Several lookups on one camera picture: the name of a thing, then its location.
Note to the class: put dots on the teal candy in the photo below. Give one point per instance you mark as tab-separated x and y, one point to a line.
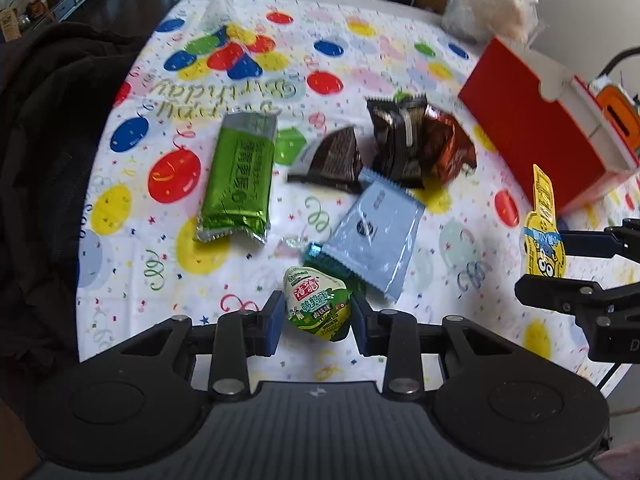
312	252

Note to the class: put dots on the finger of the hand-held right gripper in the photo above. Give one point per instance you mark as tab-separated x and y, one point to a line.
550	292
585	244

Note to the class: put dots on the green foil snack packet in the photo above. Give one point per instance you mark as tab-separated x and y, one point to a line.
237	180

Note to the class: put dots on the clear plastic bag of bread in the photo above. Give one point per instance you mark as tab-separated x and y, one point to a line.
492	5

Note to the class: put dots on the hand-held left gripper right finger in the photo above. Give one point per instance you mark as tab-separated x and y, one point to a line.
360	327

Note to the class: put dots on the copper brown foil packet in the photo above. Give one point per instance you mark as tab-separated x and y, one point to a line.
447	147

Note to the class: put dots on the green white snack packet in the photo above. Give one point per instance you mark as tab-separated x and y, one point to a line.
315	305

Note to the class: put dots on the black snack packet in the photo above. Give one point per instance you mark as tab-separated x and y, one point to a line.
395	140

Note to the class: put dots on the balloon print tablecloth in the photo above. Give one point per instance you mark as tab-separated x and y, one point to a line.
350	60

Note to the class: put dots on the light blue snack packet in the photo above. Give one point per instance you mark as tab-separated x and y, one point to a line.
375	235

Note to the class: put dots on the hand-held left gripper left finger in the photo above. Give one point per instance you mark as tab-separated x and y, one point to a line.
272	325

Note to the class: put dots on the red cardboard box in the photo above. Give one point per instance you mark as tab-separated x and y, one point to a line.
540	130

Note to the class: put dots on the yellow cartoon snack packet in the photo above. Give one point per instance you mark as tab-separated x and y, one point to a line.
542	230

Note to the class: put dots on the dark jacket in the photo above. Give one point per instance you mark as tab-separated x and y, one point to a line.
45	160

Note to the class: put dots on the dark brown snack packet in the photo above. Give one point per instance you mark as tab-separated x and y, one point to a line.
335	157

